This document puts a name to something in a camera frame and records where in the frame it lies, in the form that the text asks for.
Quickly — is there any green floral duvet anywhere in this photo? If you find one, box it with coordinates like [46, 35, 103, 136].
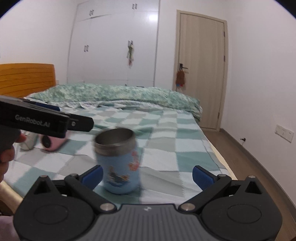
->
[26, 83, 203, 121]

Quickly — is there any white wall switch panel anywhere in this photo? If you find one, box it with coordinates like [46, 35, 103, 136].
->
[275, 125, 294, 143]

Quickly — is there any orange wooden headboard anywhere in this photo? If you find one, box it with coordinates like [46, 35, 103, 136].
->
[0, 63, 56, 98]

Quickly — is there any blue cartoon steel cup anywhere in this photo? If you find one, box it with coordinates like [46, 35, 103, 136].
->
[94, 127, 140, 195]

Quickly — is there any white wardrobe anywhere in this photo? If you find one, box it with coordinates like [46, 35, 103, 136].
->
[67, 1, 159, 87]

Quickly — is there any green hanging wardrobe ornament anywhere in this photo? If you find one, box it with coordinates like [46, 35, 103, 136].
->
[127, 40, 134, 67]

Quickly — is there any checkered green bed blanket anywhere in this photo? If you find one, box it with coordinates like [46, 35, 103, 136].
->
[4, 104, 229, 205]

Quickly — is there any pink steel cup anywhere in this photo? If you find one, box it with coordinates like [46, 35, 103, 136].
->
[41, 135, 68, 152]

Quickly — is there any silver steel bottle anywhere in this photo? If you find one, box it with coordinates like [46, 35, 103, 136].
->
[20, 131, 38, 151]

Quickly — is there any beige wooden door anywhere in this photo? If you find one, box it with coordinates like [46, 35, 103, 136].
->
[174, 10, 228, 131]

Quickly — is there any person's left hand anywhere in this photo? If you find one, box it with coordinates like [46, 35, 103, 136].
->
[0, 133, 27, 183]

